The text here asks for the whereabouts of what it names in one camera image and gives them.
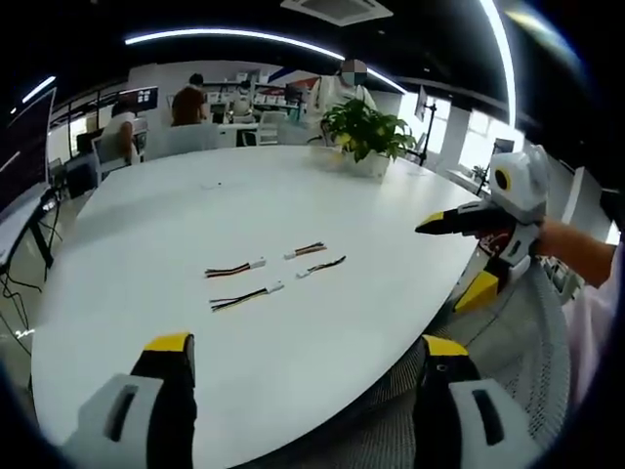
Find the long ceiling light strip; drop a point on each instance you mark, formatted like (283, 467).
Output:
(505, 58)
(220, 35)

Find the green potted plant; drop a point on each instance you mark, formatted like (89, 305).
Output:
(366, 129)

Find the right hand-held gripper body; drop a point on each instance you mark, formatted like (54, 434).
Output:
(525, 195)

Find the ceiling air conditioner vent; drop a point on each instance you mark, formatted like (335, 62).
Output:
(337, 7)

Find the monitor on black stand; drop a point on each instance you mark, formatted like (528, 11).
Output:
(424, 105)

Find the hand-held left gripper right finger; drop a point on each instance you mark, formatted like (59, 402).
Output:
(442, 405)

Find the person's light clothing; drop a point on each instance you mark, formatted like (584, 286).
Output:
(598, 332)

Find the white office chair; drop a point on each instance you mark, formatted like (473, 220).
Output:
(271, 127)

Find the grey mesh office chair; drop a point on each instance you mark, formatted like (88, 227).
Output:
(542, 332)

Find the white side desk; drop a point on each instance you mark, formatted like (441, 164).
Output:
(19, 220)

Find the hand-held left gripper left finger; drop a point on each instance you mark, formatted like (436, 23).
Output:
(171, 391)

